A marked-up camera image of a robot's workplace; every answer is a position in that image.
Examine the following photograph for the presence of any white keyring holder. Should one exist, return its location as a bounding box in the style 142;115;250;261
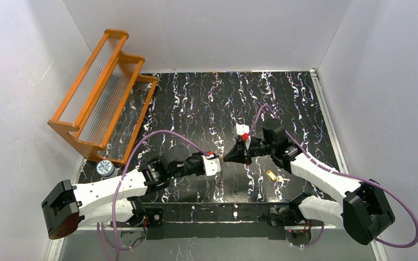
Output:
215;171;224;187

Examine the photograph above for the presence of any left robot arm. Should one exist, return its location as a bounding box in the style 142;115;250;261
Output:
41;145;220;240

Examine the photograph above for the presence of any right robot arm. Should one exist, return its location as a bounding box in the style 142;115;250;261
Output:
223;119;396;245

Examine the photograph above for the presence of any orange wooden rack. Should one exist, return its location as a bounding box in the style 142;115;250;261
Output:
48;29;158;166

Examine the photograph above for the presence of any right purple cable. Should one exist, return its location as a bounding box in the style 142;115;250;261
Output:
248;104;418;248

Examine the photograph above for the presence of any purple cable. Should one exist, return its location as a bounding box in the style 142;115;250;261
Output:
96;130;213;261
248;104;418;248

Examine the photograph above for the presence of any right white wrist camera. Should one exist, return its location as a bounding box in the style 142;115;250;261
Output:
233;124;250;141

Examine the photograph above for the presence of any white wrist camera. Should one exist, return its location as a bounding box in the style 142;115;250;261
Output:
202;154;223;177
233;124;250;141

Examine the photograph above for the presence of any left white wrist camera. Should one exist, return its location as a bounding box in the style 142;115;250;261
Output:
202;154;223;177

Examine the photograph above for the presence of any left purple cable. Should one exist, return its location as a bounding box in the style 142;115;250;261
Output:
96;130;213;261

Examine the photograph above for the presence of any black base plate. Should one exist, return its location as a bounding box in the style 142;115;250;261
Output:
109;202;312;240

